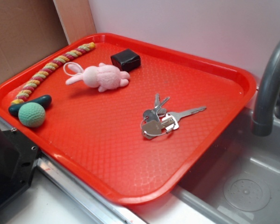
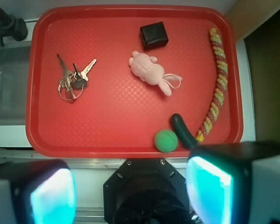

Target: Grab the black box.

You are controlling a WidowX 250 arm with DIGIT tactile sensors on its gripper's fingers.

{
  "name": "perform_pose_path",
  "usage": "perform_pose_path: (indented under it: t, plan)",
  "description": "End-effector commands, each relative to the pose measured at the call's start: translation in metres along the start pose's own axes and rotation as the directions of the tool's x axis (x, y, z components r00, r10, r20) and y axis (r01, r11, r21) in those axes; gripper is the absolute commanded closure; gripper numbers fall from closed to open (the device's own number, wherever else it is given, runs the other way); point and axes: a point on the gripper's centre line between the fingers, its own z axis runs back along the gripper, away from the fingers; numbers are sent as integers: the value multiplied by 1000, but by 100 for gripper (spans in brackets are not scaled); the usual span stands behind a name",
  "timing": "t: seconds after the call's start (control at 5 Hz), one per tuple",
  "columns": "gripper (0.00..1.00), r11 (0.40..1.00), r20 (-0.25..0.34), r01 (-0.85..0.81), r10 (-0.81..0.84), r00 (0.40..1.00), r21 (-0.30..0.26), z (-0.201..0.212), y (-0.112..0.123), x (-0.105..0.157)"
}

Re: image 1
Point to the pink plush bunny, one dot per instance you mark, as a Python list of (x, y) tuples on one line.
[(103, 77)]

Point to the grey sink basin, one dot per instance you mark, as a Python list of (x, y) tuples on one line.
[(237, 180)]

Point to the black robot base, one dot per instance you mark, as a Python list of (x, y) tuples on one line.
[(18, 159)]

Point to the black box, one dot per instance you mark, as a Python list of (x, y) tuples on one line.
[(126, 60)]

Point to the green golf ball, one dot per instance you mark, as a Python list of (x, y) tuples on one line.
[(32, 115)]

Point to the dark green oblong object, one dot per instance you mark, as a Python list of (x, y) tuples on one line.
[(44, 101)]

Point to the silver key bunch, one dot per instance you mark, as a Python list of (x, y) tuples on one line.
[(158, 121)]

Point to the red plastic tray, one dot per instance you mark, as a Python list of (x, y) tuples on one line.
[(97, 136)]

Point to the multicolour twisted rope toy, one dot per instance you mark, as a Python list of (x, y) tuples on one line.
[(49, 68)]

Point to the grey faucet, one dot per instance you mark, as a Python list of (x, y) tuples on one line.
[(267, 104)]

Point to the brown cardboard panel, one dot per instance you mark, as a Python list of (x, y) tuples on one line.
[(31, 30)]

